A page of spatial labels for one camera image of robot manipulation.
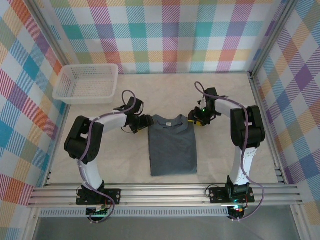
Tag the grey t-shirt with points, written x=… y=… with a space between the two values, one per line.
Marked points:
x=172 y=150

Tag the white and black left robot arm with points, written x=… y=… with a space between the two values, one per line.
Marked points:
x=82 y=142

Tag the white plastic mesh basket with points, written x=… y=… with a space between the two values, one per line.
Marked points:
x=85 y=82

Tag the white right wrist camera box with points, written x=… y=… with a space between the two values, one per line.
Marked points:
x=202 y=102

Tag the aluminium mounting rail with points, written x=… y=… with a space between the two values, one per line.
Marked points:
x=162 y=195

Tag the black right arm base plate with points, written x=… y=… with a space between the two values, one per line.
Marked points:
x=217 y=195

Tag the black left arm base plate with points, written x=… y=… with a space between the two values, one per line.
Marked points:
x=112 y=196

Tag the aluminium frame post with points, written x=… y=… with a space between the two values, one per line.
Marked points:
x=50 y=35
x=273 y=37

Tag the aluminium frame leg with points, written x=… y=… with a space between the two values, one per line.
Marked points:
x=31 y=225
x=300 y=222

